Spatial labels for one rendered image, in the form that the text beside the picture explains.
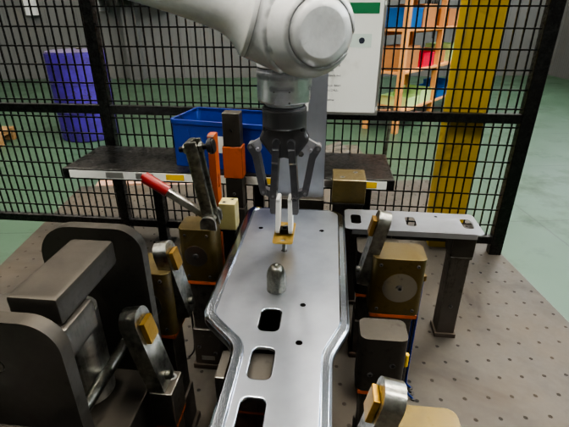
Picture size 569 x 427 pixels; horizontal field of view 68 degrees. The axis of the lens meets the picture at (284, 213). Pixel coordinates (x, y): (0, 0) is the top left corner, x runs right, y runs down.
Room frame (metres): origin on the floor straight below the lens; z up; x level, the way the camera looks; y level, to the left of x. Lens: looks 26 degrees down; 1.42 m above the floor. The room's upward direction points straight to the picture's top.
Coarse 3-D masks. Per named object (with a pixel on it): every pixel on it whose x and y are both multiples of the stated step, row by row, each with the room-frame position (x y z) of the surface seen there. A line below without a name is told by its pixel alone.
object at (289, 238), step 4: (284, 224) 0.74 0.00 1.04; (280, 228) 0.71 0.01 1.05; (284, 228) 0.71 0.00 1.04; (280, 232) 0.70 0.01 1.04; (284, 232) 0.70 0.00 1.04; (292, 232) 0.71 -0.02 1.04; (276, 236) 0.69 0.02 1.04; (280, 236) 0.69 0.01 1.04; (284, 236) 0.69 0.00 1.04; (288, 236) 0.69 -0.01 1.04; (292, 236) 0.69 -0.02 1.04; (276, 240) 0.68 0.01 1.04; (280, 240) 0.68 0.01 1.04; (288, 240) 0.68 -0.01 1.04; (292, 240) 0.68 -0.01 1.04; (288, 244) 0.67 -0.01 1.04
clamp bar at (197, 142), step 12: (192, 144) 0.70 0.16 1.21; (204, 144) 0.72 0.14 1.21; (192, 156) 0.70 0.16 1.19; (204, 156) 0.73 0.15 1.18; (192, 168) 0.70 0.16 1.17; (204, 168) 0.73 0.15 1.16; (204, 180) 0.70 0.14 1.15; (204, 192) 0.70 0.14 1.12; (204, 204) 0.70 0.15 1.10; (216, 204) 0.73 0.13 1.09; (204, 216) 0.70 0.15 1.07
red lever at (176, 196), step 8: (144, 176) 0.72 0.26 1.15; (152, 176) 0.73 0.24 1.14; (152, 184) 0.72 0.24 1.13; (160, 184) 0.72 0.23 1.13; (160, 192) 0.72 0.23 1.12; (168, 192) 0.72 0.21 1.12; (176, 192) 0.73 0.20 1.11; (176, 200) 0.72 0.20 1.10; (184, 200) 0.72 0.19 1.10; (192, 208) 0.71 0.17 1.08; (200, 216) 0.71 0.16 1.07; (216, 216) 0.72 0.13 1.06
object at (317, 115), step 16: (320, 80) 0.96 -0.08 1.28; (320, 96) 0.96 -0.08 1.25; (320, 112) 0.96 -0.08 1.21; (320, 128) 0.96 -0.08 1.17; (288, 160) 0.97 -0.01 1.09; (304, 160) 0.97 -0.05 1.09; (320, 160) 0.96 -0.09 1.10; (288, 176) 0.97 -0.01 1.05; (304, 176) 0.97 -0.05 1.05; (320, 176) 0.96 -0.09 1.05; (288, 192) 0.97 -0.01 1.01; (320, 192) 0.96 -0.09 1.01
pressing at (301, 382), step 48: (240, 240) 0.74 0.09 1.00; (336, 240) 0.75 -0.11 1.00; (240, 288) 0.58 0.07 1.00; (288, 288) 0.58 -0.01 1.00; (336, 288) 0.58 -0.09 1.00; (240, 336) 0.46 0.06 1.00; (288, 336) 0.46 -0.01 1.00; (336, 336) 0.47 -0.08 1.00; (240, 384) 0.38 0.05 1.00; (288, 384) 0.38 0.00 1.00
